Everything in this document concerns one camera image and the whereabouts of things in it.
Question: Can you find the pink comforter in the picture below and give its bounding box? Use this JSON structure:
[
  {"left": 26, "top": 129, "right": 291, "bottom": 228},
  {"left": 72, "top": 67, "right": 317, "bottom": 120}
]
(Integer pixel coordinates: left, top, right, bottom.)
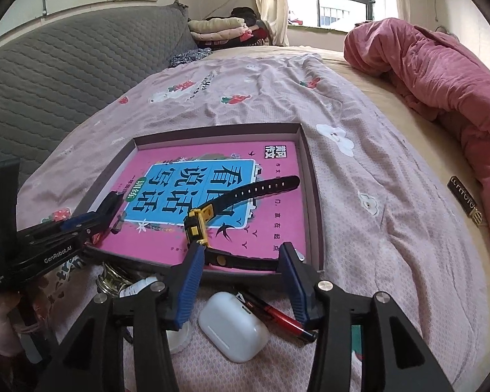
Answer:
[{"left": 343, "top": 17, "right": 490, "bottom": 250}]

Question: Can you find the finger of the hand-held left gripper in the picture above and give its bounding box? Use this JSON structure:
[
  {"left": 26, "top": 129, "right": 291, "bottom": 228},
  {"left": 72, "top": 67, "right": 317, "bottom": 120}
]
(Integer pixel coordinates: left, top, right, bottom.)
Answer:
[
  {"left": 84, "top": 192, "right": 126, "bottom": 223},
  {"left": 33, "top": 211, "right": 103, "bottom": 239}
]

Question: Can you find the grey quilted headboard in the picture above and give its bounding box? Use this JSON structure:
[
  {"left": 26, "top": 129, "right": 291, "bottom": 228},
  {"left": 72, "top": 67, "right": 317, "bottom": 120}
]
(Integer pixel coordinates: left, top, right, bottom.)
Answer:
[{"left": 0, "top": 2, "right": 197, "bottom": 246}]

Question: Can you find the shallow purple cardboard box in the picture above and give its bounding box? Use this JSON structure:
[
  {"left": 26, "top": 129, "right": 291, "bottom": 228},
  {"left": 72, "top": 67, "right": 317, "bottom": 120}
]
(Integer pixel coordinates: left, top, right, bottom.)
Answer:
[{"left": 84, "top": 122, "right": 325, "bottom": 282}]

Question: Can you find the beige folded blanket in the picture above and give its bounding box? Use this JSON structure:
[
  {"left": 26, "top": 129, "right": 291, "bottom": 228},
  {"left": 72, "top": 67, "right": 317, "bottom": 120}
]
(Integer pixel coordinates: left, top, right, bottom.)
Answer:
[{"left": 188, "top": 17, "right": 248, "bottom": 33}]

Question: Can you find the black folded garment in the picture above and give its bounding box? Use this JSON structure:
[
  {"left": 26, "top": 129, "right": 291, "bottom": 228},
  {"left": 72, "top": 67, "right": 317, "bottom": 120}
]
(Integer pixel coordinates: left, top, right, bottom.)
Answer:
[{"left": 230, "top": 7, "right": 259, "bottom": 26}]

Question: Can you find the white ribbed cap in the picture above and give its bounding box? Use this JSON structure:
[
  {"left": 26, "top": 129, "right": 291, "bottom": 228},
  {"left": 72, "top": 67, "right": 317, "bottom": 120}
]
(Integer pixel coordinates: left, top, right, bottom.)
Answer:
[{"left": 165, "top": 327, "right": 193, "bottom": 354}]

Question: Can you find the pink folded blanket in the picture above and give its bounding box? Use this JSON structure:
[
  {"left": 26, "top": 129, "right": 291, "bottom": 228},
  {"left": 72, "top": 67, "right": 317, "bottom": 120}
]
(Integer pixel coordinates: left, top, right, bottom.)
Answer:
[{"left": 192, "top": 26, "right": 254, "bottom": 43}]

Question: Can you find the beige bed sheet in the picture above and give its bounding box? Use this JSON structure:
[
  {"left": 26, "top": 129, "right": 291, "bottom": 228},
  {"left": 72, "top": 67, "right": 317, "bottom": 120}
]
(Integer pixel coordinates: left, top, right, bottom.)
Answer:
[{"left": 212, "top": 44, "right": 490, "bottom": 380}]

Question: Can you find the white earbuds case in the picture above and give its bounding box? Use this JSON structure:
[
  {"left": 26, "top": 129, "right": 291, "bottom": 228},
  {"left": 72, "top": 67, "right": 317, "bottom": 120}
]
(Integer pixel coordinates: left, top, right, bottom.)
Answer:
[{"left": 198, "top": 291, "right": 270, "bottom": 363}]

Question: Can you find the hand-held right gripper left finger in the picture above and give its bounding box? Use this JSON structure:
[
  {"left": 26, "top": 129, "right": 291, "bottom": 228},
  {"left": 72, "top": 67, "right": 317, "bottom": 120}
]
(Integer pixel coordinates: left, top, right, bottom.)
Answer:
[{"left": 37, "top": 243, "right": 207, "bottom": 392}]

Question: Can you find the person's left hand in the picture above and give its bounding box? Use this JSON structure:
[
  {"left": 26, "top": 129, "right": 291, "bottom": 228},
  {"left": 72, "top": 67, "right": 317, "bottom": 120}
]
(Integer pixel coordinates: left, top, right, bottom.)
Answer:
[{"left": 0, "top": 292, "right": 27, "bottom": 358}]

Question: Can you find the gold bottle cap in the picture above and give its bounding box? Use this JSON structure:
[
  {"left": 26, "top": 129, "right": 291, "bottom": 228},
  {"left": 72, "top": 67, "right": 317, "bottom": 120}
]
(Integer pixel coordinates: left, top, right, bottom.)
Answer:
[{"left": 96, "top": 261, "right": 133, "bottom": 297}]

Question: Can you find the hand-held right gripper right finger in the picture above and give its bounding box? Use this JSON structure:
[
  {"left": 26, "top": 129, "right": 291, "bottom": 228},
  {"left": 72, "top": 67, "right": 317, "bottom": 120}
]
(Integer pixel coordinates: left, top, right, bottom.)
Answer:
[{"left": 278, "top": 242, "right": 454, "bottom": 392}]

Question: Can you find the pink and blue book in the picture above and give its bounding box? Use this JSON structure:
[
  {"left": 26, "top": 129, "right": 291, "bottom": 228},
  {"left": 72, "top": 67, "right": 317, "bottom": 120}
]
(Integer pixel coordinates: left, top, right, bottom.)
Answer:
[{"left": 100, "top": 141, "right": 309, "bottom": 270}]

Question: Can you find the black bed label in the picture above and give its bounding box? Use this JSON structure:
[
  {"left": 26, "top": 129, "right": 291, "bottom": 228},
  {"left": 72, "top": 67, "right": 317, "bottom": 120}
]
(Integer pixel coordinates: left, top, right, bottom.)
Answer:
[{"left": 447, "top": 175, "right": 486, "bottom": 225}]

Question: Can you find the pink strawberry printed bedsheet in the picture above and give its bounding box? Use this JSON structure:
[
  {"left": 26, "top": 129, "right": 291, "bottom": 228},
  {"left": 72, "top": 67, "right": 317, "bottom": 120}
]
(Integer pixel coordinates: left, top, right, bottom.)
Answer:
[{"left": 16, "top": 53, "right": 490, "bottom": 392}]

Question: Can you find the dark patterned cloth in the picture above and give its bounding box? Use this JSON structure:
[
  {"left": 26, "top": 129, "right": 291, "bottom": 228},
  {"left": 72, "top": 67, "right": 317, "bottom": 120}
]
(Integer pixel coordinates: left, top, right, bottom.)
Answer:
[{"left": 169, "top": 48, "right": 213, "bottom": 68}]

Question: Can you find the red and black pen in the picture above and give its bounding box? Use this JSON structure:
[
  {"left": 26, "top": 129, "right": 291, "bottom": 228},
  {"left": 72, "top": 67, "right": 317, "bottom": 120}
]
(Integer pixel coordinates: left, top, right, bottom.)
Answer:
[{"left": 233, "top": 290, "right": 317, "bottom": 346}]

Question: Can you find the black and yellow wristwatch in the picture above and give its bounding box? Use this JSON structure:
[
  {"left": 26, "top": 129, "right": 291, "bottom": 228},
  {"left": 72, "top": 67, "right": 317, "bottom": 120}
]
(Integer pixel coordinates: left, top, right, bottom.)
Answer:
[{"left": 184, "top": 175, "right": 303, "bottom": 272}]

